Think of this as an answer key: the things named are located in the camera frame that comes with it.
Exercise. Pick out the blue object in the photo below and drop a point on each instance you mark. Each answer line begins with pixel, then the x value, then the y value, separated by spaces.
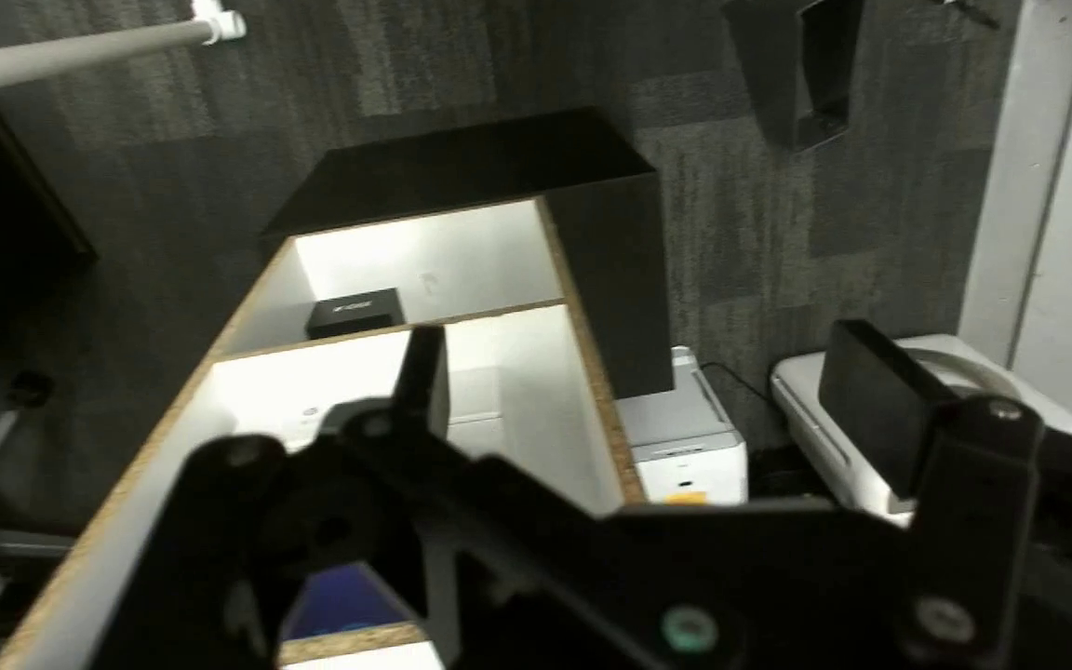
pixel 345 600

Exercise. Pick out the large white printer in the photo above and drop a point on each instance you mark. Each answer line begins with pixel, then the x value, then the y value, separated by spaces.
pixel 801 409

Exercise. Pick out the small white printer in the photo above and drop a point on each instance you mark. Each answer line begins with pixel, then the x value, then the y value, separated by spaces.
pixel 685 437

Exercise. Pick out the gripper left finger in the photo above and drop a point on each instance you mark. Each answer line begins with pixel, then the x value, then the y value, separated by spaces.
pixel 247 521

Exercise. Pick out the small black box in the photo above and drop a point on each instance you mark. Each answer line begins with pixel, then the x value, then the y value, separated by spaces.
pixel 355 313

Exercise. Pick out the white rod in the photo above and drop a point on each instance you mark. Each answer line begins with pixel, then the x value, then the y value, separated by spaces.
pixel 61 51

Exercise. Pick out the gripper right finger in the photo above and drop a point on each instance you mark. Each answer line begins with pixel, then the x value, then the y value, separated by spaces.
pixel 973 502

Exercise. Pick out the black and white shelf unit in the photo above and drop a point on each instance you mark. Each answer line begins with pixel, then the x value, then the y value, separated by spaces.
pixel 499 261

